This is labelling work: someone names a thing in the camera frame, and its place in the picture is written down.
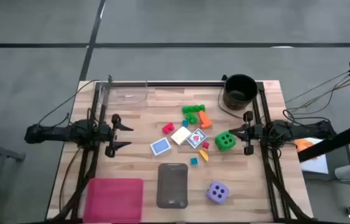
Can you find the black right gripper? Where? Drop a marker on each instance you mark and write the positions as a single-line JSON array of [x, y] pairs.
[[255, 133]]

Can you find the red toy brick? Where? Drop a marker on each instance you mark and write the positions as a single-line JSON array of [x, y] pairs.
[[168, 128]]

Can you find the purple foam die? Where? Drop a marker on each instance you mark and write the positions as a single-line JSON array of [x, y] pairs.
[[217, 193]]

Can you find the white roll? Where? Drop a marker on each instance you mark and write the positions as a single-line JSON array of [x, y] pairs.
[[348, 171]]

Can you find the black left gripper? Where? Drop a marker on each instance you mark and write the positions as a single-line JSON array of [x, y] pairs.
[[106, 133]]

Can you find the black diagonal beam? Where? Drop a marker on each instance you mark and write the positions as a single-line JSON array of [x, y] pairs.
[[333, 143]]

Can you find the small yellow toy cube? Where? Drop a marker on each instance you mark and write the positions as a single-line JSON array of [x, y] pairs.
[[204, 155]]

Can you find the black pumpkin-face bucket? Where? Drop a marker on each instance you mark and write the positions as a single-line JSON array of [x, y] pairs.
[[240, 93]]

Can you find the long green toy brick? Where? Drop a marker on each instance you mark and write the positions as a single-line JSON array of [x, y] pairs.
[[193, 109]]

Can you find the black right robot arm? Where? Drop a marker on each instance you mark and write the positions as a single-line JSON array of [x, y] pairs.
[[302, 130]]

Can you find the pink plastic bin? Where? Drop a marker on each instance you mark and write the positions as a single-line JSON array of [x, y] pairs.
[[112, 200]]

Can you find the long orange toy brick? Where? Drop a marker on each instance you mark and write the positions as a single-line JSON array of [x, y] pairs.
[[202, 115]]

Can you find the black aluminium rig frame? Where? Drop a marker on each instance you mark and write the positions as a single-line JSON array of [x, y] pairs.
[[177, 83]]

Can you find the orange-backed playing card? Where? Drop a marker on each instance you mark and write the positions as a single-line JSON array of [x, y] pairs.
[[181, 136]]

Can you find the green foam die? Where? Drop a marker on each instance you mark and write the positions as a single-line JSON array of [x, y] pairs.
[[225, 141]]

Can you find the small teal toy cube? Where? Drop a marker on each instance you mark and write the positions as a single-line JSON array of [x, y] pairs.
[[185, 123], [194, 161]]

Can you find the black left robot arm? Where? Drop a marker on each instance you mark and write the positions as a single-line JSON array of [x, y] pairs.
[[53, 133]]

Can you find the grey translucent plastic bin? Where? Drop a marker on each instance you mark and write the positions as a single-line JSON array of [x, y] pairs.
[[172, 186]]

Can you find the white board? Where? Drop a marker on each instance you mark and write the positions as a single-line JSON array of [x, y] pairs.
[[317, 165]]

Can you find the orange object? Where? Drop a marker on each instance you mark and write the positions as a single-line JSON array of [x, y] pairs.
[[305, 144]]

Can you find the small red toy cube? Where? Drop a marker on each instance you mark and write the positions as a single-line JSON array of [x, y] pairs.
[[205, 145]]

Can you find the clear plastic bin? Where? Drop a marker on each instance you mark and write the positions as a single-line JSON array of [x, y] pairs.
[[125, 96]]

